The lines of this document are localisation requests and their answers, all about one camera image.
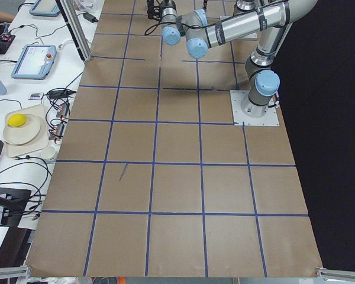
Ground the black camera stand base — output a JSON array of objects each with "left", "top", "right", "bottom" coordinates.
[{"left": 0, "top": 187, "right": 31, "bottom": 227}]

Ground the blue teach pendant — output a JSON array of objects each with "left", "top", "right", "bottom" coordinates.
[
  {"left": 29, "top": 0, "right": 60, "bottom": 17},
  {"left": 11, "top": 44, "right": 57, "bottom": 80}
]

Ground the black power adapter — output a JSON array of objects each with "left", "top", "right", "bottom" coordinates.
[{"left": 82, "top": 12, "right": 98, "bottom": 23}]

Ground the yellow lemon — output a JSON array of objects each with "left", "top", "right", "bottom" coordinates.
[{"left": 7, "top": 114, "right": 27, "bottom": 128}]

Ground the blue teach pendant near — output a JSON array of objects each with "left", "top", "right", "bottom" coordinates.
[{"left": 11, "top": 44, "right": 57, "bottom": 80}]

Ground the usb hub with cables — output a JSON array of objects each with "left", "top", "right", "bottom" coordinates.
[{"left": 56, "top": 101, "right": 70, "bottom": 118}]

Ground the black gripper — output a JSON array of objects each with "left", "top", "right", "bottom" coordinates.
[{"left": 160, "top": 0, "right": 208, "bottom": 24}]

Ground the aluminium frame post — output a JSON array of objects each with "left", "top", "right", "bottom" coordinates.
[{"left": 56, "top": 0, "right": 92, "bottom": 62}]

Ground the beige tray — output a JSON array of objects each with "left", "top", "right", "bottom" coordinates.
[{"left": 3, "top": 105, "right": 49, "bottom": 158}]

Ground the white paper cup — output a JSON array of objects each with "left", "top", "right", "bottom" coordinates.
[{"left": 41, "top": 146, "right": 58, "bottom": 162}]

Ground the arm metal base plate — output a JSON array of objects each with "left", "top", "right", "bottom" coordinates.
[
  {"left": 240, "top": 33, "right": 258, "bottom": 40},
  {"left": 230, "top": 90, "right": 280, "bottom": 127}
]

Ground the beige plate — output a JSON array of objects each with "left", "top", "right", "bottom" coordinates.
[{"left": 3, "top": 114, "right": 41, "bottom": 145}]

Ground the blue teach pendant far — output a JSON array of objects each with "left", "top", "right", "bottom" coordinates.
[{"left": 29, "top": 0, "right": 60, "bottom": 17}]

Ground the small white remote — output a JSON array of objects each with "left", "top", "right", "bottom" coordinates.
[{"left": 28, "top": 92, "right": 44, "bottom": 100}]

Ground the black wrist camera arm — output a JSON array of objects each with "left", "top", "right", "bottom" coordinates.
[{"left": 147, "top": 0, "right": 160, "bottom": 21}]

